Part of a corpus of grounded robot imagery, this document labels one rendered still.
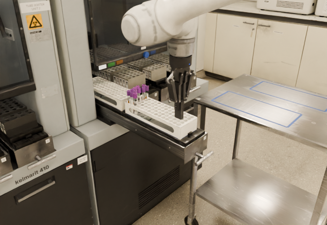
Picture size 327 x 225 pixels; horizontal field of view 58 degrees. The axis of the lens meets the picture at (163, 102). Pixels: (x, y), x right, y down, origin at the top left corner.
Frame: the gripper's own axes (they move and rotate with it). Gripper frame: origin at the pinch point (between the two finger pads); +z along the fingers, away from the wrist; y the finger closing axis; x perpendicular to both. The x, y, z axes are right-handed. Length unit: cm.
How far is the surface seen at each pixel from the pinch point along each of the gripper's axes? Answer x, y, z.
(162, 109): -9.1, -0.9, 3.5
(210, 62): -141, -229, 69
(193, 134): 6.3, -1.0, 8.3
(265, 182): 14, -58, 62
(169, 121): -1.4, 3.7, 4.0
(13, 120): -39, 42, 2
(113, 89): -38.4, -0.6, 3.7
